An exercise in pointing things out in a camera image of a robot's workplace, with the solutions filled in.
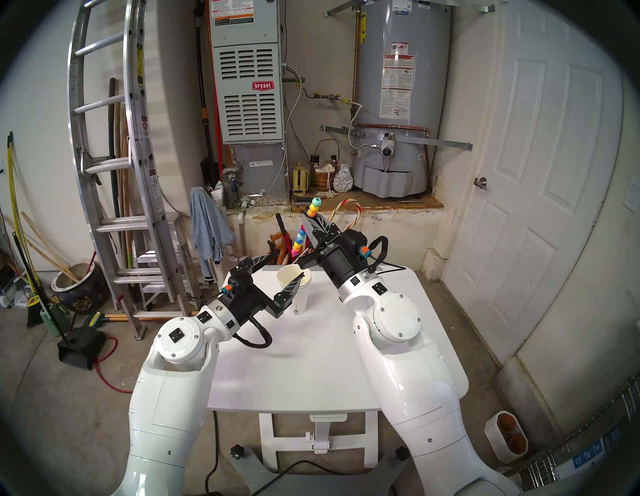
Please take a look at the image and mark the copper riser pipe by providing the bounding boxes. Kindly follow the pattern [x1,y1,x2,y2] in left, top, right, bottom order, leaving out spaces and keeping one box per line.
[353,10,362,126]

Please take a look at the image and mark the crumpled aluminium foil lump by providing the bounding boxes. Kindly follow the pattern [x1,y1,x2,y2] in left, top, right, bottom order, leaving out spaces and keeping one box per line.
[332,164,354,193]

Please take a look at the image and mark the multicolour bead stacking marker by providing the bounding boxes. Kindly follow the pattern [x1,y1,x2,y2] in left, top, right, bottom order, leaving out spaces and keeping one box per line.
[291,197,323,262]

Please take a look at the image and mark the flexible metal conduit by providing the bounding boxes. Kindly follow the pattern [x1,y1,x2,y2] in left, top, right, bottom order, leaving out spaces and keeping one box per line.
[259,62,305,202]

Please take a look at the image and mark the striped candy cane decoration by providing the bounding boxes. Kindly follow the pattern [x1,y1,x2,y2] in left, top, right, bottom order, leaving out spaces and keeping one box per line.
[327,198,362,232]

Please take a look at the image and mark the gas pipe yellow valve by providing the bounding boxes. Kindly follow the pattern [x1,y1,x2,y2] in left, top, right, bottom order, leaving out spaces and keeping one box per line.
[306,91,351,107]

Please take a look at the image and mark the black long handled dustpan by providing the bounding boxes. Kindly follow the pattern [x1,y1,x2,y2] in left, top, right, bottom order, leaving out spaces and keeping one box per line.
[12,232,107,371]

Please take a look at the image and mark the metal wire rack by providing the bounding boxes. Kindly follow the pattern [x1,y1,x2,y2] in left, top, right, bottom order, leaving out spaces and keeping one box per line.
[495,372,640,496]

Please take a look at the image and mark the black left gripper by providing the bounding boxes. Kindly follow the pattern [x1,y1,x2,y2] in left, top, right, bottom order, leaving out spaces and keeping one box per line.
[221,252,307,326]

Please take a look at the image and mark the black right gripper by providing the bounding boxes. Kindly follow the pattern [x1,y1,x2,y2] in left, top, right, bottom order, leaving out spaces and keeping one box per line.
[300,212,372,290]

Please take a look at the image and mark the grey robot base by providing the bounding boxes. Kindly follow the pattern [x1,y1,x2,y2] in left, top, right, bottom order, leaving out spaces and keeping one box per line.
[230,445,411,496]

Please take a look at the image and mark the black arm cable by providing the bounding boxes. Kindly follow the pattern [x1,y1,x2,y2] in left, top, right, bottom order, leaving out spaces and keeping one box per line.
[232,317,273,349]
[367,236,407,273]

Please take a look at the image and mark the green plastic container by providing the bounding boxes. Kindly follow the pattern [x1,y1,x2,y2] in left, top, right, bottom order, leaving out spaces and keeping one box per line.
[40,302,71,337]

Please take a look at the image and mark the black orange handled shovel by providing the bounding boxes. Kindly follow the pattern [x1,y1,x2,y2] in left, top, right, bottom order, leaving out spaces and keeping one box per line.
[195,0,222,187]

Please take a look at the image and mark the green yellow scrub brush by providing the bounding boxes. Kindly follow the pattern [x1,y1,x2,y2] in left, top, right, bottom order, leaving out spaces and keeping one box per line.
[82,310,201,328]

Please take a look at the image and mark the blue ceramic pot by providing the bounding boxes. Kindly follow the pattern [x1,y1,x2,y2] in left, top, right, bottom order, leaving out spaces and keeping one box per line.
[51,261,106,316]

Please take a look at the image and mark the red lopper black grip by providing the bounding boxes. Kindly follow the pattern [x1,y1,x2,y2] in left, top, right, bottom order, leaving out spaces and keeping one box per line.
[275,213,297,261]

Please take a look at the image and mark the white panel door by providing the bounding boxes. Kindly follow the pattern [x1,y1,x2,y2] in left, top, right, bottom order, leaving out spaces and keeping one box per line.
[442,0,626,366]

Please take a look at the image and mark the red hose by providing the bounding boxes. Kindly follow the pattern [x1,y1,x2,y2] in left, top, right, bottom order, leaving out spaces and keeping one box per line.
[92,336,138,394]

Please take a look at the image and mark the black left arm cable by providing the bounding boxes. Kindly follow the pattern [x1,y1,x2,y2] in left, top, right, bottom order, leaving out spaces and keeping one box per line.
[232,317,273,349]

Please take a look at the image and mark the black long tool handle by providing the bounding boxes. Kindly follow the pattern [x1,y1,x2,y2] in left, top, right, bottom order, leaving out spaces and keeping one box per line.
[108,77,123,221]

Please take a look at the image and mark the wooden heater platform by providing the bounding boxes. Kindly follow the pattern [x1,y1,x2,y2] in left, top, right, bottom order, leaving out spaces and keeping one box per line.
[291,192,445,213]

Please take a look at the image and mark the grey bryant furnace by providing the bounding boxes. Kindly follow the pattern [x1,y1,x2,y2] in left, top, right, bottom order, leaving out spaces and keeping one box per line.
[207,0,291,203]

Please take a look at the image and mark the blue white printed box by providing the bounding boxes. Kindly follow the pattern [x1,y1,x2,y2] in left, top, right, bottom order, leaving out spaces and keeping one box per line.
[555,427,626,493]

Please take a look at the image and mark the white table leg frame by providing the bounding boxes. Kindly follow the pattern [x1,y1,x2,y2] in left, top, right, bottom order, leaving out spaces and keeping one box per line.
[258,411,379,473]

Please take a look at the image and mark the white pvc pipe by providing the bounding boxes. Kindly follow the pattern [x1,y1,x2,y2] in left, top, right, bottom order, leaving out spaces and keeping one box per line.
[227,210,252,261]

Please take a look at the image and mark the grey metal heater strap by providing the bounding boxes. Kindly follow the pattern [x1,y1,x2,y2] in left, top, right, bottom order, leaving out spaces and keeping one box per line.
[320,125,473,151]

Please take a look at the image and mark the aluminium extension ladder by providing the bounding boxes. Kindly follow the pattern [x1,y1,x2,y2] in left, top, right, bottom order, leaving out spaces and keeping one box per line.
[66,0,201,342]

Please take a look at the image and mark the wooden stake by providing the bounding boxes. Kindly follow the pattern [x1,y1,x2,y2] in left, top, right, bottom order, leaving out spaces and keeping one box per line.
[20,212,81,283]

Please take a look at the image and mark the metal strap above heater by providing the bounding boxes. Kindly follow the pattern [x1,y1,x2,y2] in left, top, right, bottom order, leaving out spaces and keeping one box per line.
[322,0,496,18]

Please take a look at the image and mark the bent copper pipe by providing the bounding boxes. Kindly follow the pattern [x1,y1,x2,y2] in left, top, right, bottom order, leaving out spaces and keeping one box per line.
[352,122,432,191]

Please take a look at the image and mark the grey water heater tank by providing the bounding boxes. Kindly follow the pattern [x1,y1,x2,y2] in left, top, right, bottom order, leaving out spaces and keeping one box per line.
[350,0,452,198]

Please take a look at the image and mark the grey drain pipe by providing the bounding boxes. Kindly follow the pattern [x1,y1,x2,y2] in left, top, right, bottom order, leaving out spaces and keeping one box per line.
[221,162,246,208]

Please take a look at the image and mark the wooden long tool handle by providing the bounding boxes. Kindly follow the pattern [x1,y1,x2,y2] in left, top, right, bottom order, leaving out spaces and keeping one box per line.
[116,102,133,261]

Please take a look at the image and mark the yellow handled broom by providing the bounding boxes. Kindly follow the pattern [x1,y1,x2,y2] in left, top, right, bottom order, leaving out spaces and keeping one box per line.
[6,131,46,328]

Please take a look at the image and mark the blue grey towel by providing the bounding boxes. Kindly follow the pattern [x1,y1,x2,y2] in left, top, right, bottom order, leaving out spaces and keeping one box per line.
[189,186,235,281]

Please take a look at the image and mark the brown wicker basket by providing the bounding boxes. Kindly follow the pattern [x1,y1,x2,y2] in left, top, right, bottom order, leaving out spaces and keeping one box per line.
[312,139,341,192]

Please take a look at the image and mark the white paper cup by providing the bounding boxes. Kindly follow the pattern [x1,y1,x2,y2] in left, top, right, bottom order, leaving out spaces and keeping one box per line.
[276,265,312,317]

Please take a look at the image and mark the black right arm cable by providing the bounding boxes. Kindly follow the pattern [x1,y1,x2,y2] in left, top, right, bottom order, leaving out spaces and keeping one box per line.
[367,236,407,273]

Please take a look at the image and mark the small aluminium step ladder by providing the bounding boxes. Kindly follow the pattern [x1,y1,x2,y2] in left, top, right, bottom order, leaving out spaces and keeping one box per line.
[131,212,208,313]

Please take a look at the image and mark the black floor cable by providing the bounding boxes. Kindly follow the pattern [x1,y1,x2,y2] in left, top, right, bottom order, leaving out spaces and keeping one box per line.
[250,459,357,496]
[204,410,221,496]

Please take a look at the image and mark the white two-hole planter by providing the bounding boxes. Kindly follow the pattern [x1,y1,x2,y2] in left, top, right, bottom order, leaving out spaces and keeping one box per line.
[484,410,529,464]

